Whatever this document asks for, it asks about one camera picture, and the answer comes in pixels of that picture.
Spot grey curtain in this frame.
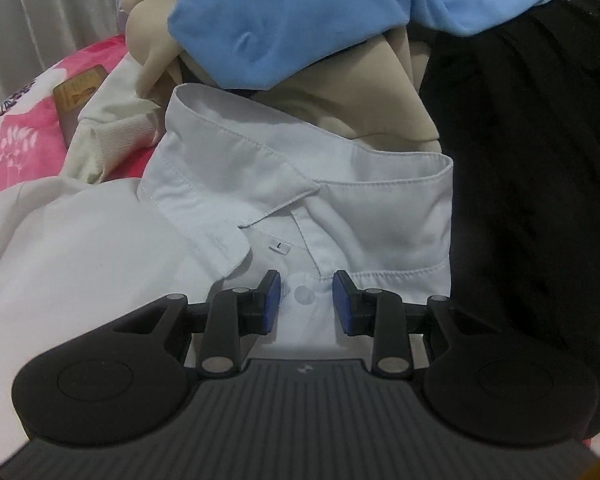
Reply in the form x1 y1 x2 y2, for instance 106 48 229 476
0 0 127 117

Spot light blue garment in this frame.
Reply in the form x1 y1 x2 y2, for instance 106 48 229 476
167 0 577 92

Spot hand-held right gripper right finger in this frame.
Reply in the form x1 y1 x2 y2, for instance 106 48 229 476
332 270 498 377

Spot black garment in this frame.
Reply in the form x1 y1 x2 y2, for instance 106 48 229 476
419 0 600 413

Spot beige jacket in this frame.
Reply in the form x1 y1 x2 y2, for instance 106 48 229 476
62 0 442 184

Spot white button shirt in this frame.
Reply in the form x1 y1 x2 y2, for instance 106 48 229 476
0 82 454 463

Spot brown booklet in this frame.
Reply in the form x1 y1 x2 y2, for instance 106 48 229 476
52 65 107 147

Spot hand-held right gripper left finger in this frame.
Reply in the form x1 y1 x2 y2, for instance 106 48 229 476
114 270 282 377

